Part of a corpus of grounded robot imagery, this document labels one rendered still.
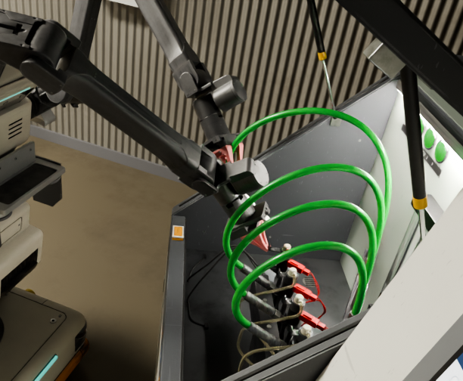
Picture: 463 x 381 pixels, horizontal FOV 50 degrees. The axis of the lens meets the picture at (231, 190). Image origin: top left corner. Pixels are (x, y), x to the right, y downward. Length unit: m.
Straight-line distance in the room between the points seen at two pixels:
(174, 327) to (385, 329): 0.53
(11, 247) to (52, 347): 0.54
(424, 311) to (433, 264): 0.06
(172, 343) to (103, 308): 1.40
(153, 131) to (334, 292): 0.80
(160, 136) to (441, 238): 0.52
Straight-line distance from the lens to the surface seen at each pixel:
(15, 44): 0.86
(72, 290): 2.58
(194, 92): 1.18
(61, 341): 2.02
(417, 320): 0.71
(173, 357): 1.09
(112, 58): 3.32
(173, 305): 1.19
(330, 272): 1.57
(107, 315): 2.46
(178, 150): 0.96
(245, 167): 1.01
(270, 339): 0.97
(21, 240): 1.61
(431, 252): 0.71
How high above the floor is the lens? 1.80
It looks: 32 degrees down
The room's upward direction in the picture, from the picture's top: 10 degrees clockwise
